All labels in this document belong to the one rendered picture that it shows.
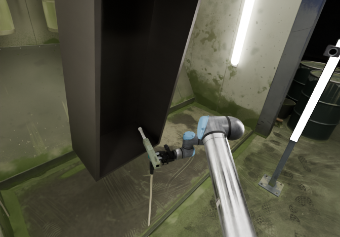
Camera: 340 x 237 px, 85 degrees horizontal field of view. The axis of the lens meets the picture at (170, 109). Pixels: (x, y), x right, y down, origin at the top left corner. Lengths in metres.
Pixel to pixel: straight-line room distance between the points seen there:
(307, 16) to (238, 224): 2.22
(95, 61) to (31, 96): 1.43
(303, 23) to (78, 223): 2.81
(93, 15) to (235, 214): 0.84
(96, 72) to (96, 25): 0.19
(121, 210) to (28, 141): 1.06
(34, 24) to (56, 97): 0.72
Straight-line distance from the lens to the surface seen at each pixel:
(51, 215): 1.91
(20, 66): 2.26
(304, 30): 2.57
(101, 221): 1.76
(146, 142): 1.51
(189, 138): 1.45
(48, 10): 2.05
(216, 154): 0.83
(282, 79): 2.66
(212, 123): 0.90
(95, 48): 0.80
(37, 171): 2.19
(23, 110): 2.16
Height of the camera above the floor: 1.54
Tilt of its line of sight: 29 degrees down
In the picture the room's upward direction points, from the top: 5 degrees clockwise
